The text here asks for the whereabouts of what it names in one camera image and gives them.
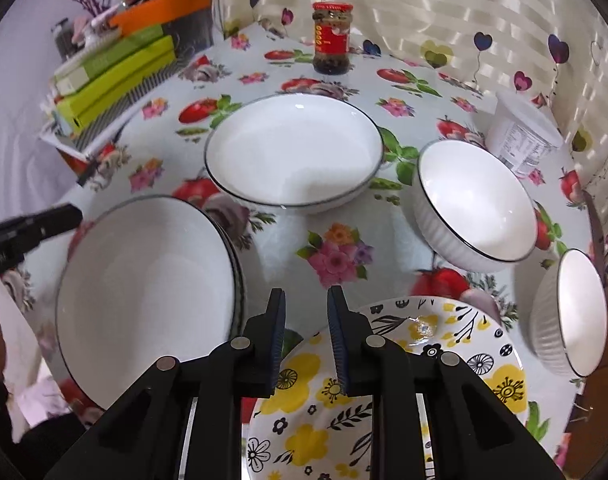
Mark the black and white striped box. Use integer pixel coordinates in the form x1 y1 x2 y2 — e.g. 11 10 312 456
38 66 181 162

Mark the yellow floral plate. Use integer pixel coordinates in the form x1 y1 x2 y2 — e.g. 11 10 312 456
247 297 530 480

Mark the pale green long box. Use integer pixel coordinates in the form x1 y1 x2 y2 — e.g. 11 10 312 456
53 22 167 97

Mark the red-lidded sauce jar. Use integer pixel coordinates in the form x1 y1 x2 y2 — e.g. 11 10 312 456
312 1 353 75

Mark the orange and grey box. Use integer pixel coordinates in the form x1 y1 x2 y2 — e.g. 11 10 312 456
108 0 215 57

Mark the white plastic tub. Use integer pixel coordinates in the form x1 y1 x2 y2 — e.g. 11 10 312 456
486 91 565 179

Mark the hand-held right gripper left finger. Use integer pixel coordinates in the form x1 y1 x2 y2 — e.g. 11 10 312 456
44 287 288 480

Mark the white ribbed bowl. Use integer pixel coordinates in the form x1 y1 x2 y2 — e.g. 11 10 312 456
413 138 539 274
529 248 608 379

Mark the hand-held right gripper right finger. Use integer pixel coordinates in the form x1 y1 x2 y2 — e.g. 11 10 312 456
326 285 567 480

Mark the white black-rimmed deep plate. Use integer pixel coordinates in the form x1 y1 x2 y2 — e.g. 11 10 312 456
204 200 247 333
204 93 385 216
55 195 237 411

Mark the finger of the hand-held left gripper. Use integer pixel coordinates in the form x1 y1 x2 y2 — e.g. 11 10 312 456
4 203 83 256

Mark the lime green long box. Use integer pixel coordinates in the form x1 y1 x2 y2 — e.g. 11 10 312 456
55 35 177 137

